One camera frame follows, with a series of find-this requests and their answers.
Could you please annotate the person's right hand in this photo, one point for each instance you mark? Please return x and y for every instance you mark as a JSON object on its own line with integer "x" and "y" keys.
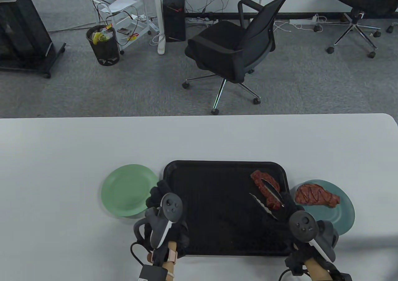
{"x": 284, "y": 234}

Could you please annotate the person's left hand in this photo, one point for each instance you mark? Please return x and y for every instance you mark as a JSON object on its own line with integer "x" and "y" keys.
{"x": 155, "y": 197}

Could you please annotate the green plate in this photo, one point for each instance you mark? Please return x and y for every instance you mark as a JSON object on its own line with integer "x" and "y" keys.
{"x": 127, "y": 190}

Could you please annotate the red-brown grilled steak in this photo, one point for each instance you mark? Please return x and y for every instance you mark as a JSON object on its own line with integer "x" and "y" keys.
{"x": 259, "y": 181}
{"x": 317, "y": 197}

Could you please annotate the person's left forearm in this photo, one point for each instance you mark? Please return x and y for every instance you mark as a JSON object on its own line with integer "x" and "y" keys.
{"x": 170, "y": 267}

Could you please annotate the person's right forearm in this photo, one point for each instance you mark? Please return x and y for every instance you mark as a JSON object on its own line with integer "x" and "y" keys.
{"x": 315, "y": 270}

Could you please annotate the grey left hand controller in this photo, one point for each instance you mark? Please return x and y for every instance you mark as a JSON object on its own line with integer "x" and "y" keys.
{"x": 171, "y": 206}

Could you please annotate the grey hand controller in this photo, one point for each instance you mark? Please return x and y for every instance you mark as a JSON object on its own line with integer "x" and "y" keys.
{"x": 303, "y": 223}
{"x": 171, "y": 206}

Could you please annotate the grey right hand controller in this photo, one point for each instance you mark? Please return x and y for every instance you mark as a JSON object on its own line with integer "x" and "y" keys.
{"x": 303, "y": 223}

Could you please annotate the black right glove sensor module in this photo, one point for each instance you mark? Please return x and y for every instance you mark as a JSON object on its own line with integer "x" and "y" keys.
{"x": 295, "y": 262}

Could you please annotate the black glove sensor module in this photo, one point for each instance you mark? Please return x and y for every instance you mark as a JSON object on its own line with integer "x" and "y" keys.
{"x": 295, "y": 262}
{"x": 158, "y": 256}

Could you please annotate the black left glove sensor module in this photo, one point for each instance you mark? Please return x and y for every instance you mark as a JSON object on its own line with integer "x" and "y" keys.
{"x": 158, "y": 256}

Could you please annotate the teal plate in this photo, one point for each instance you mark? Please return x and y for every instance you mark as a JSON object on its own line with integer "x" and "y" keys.
{"x": 342, "y": 218}

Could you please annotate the pink wrist band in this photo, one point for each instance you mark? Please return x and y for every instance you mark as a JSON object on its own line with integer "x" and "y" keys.
{"x": 171, "y": 255}

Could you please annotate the black plastic tray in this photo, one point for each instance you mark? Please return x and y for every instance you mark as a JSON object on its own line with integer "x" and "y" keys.
{"x": 217, "y": 206}

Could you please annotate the black mesh trash bin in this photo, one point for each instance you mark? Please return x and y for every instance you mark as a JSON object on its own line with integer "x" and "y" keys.
{"x": 104, "y": 49}

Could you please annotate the black mesh office chair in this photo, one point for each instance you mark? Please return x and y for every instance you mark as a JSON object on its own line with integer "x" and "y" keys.
{"x": 224, "y": 47}

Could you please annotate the white desk leg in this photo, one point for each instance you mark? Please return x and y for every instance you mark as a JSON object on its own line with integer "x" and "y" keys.
{"x": 160, "y": 19}

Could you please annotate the black computer tower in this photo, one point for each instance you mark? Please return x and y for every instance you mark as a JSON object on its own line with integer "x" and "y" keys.
{"x": 174, "y": 16}

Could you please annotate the white paper sheet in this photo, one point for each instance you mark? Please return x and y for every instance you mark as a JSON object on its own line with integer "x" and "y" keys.
{"x": 121, "y": 4}

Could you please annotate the black cabinet on wheels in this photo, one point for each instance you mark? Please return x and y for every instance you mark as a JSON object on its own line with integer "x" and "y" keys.
{"x": 21, "y": 32}

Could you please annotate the white power strip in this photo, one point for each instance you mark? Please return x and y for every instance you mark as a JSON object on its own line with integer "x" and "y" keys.
{"x": 303, "y": 20}

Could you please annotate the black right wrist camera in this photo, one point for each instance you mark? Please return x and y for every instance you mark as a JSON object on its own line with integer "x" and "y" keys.
{"x": 340, "y": 276}

